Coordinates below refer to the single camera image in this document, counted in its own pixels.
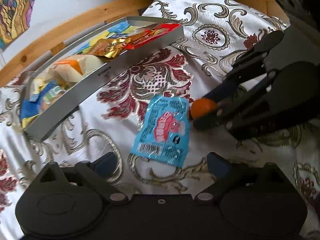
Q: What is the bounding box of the small orange fruit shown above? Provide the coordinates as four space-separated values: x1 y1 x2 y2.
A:
190 98 217 119

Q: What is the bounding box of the round biscuit green label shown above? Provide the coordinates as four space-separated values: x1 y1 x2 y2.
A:
40 82 69 112

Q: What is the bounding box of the red clear snack packet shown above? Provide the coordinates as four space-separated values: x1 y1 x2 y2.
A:
125 23 181 50

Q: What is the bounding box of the orange white bread packet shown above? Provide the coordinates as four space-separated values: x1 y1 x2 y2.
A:
48 55 104 83

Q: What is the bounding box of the gold candy packet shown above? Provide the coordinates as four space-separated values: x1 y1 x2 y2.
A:
86 38 131 59

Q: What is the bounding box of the light blue snack packet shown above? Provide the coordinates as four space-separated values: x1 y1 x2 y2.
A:
131 95 190 167

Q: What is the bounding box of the floral satin sofa cover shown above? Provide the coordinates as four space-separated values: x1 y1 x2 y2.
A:
1 0 319 239

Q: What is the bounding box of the grey tray with drawing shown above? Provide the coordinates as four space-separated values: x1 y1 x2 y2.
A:
23 16 184 140

